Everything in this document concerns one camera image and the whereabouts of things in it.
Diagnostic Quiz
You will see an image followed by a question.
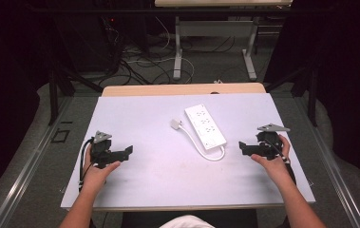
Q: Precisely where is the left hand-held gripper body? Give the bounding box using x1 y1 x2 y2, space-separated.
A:
89 130 116 169

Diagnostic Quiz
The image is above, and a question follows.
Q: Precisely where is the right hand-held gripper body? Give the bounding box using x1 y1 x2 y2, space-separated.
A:
255 123 292 162

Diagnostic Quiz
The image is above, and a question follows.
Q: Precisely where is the person's right hand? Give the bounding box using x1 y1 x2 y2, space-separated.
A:
251 134 293 188

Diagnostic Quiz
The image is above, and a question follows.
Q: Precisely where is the person's left hand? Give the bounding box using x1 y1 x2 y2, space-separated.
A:
82 145 122 193

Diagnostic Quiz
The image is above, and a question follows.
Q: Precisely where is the white table mat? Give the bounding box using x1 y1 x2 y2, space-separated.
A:
60 92 316 210

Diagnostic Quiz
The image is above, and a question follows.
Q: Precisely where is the white power strip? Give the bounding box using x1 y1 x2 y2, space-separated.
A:
184 104 228 151

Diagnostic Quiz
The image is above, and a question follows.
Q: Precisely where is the black metal stand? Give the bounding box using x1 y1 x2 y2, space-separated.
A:
263 61 320 128
47 60 104 126

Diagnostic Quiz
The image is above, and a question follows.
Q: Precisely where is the wooden table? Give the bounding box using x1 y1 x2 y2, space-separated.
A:
92 82 286 213

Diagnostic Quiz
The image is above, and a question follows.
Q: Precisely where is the person's white shirt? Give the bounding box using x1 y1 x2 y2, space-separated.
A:
159 215 216 228

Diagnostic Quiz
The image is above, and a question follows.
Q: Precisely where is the black curtain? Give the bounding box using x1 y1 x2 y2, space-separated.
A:
262 0 360 181
0 0 55 210

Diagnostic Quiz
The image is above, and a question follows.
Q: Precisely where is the white desk with metal legs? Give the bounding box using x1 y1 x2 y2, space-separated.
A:
154 0 294 82

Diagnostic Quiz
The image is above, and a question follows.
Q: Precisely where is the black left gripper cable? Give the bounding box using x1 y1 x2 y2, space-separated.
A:
78 138 96 193

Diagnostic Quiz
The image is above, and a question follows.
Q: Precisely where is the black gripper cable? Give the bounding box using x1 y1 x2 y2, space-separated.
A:
78 138 96 193
264 138 297 186

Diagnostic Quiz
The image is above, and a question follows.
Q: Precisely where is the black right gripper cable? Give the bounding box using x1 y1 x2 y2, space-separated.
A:
264 138 297 186

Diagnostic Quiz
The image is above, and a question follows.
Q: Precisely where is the white power strip cable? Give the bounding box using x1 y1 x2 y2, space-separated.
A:
180 124 226 162

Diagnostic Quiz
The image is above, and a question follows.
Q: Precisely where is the aluminium floor rail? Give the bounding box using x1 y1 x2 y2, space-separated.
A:
0 96 74 228
294 96 360 228

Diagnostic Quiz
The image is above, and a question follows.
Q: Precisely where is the bundle of floor cables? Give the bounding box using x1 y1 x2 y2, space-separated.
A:
98 17 245 86

